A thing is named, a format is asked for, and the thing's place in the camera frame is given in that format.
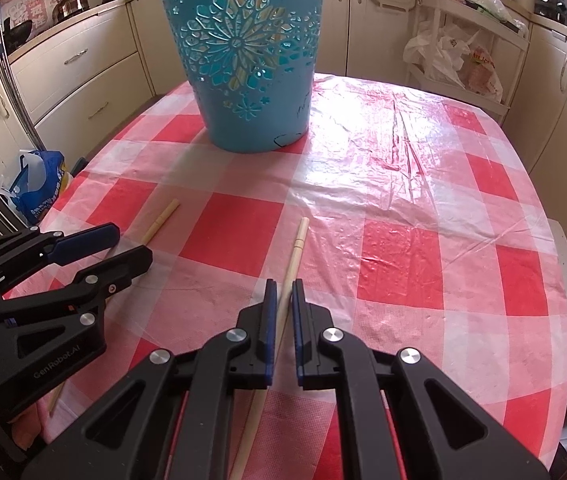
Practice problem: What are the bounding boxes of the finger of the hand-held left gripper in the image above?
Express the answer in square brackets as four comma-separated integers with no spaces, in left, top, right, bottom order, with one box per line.
[0,245,154,330]
[0,223,121,287]

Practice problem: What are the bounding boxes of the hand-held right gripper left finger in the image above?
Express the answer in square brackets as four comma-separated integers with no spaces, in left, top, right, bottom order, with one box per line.
[21,278,278,480]

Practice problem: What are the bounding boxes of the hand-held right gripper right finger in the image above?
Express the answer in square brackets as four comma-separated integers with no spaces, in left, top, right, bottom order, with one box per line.
[292,278,549,480]

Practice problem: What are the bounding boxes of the wooden chopstick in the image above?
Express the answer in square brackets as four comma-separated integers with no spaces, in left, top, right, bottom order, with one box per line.
[46,199,181,417]
[228,217,311,480]

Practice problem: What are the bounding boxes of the blue perforated plastic basket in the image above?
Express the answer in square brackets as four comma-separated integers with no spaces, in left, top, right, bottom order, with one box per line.
[158,0,332,154]

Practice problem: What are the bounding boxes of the blue printed bag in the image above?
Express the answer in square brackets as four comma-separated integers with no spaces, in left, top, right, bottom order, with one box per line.
[0,150,72,227]

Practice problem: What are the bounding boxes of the red white checkered tablecloth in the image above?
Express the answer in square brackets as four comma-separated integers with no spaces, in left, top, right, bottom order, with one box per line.
[4,72,567,480]

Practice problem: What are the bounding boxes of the chrome metal pole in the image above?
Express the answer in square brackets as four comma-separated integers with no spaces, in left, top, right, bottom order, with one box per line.
[0,5,45,155]

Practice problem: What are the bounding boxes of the cream kitchen base cabinets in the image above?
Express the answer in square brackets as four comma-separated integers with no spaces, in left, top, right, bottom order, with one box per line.
[0,0,414,181]

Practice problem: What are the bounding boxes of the black wok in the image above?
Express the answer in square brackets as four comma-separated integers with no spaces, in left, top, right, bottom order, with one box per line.
[0,19,35,57]

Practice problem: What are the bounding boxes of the steel kettle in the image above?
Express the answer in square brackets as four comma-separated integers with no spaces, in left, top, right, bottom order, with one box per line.
[54,0,91,24]

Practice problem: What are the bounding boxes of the white plastic bag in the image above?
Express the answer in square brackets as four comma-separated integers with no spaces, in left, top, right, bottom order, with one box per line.
[403,22,470,87]

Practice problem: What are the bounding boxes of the red printed plastic bag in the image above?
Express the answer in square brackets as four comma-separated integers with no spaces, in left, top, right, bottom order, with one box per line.
[458,45,505,102]

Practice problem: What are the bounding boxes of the cream tall cabinet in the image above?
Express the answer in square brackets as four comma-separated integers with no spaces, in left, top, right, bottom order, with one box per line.
[503,10,567,242]

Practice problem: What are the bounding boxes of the white shelf trolley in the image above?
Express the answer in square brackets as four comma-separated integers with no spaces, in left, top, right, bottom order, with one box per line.
[403,0,532,127]

